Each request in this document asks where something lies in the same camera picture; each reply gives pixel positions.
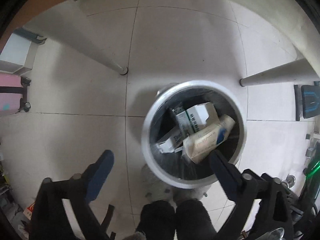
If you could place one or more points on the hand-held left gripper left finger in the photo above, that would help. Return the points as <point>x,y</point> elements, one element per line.
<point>98,177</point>

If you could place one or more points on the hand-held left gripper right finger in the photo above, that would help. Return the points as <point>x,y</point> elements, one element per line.
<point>225,175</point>

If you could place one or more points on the white box with blue label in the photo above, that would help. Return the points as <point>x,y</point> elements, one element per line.
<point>205,142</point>

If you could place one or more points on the round white waste bin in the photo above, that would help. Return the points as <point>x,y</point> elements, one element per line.
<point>145,142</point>

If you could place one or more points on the white and green box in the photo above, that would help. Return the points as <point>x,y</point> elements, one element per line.
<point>197,120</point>

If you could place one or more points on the long white box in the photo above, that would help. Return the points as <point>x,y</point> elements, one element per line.
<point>172,140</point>

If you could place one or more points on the black bin liner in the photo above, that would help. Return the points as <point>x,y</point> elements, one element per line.
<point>225,100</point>

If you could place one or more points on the chrome dumbbell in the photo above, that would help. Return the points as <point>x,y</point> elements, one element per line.
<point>291,180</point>

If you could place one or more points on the person's right leg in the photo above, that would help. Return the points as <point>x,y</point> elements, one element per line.
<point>195,220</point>

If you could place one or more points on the person's leg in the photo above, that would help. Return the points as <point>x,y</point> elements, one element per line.
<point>195,220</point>
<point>157,220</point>

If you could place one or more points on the person's left leg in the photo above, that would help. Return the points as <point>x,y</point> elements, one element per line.
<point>157,220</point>

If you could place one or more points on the red and white packet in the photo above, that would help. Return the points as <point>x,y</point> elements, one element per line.
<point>31,208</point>

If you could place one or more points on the pink suitcase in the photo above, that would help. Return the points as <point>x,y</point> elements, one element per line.
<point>10,95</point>

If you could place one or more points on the white table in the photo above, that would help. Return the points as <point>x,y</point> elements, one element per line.
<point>110,55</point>

